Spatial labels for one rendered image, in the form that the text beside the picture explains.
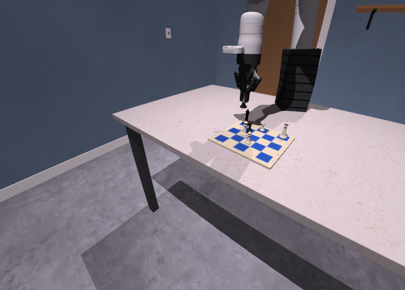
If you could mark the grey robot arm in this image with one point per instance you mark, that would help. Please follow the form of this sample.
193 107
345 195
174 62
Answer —
252 26

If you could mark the blue and cream chessboard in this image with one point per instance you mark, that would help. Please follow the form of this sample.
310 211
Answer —
266 146

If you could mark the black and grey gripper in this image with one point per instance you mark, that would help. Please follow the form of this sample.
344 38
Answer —
247 74

